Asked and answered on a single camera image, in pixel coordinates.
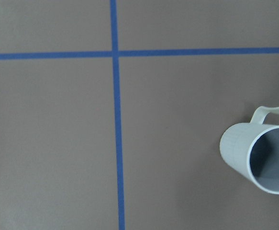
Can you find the white ceramic mug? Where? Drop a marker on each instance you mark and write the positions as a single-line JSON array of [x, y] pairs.
[[252, 149]]

